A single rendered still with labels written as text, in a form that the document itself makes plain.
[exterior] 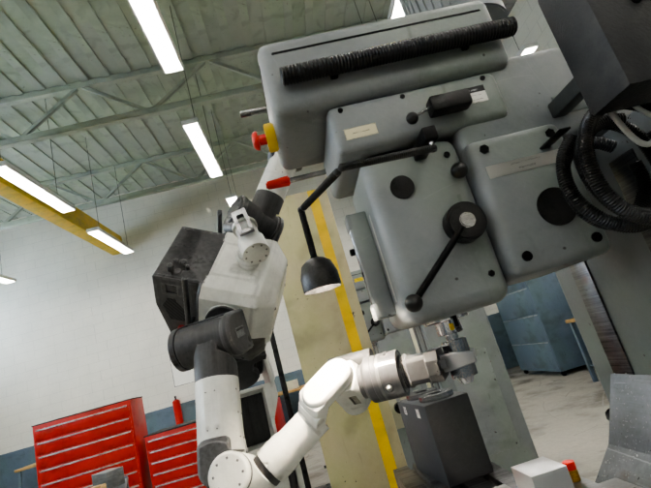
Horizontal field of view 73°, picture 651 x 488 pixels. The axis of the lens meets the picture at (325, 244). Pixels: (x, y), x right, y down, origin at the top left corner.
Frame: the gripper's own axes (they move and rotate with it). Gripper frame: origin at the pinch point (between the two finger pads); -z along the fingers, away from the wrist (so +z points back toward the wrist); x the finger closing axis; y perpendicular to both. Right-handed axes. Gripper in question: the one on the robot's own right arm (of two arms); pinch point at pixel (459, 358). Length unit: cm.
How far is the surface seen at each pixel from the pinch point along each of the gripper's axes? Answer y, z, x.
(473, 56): -53, -20, -5
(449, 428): 17.3, 9.8, 27.6
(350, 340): -11, 69, 157
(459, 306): -8.8, -3.5, -8.7
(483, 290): -10.3, -8.0, -7.4
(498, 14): -66, -30, 6
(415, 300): -11.4, 2.4, -16.1
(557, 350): 81, -90, 720
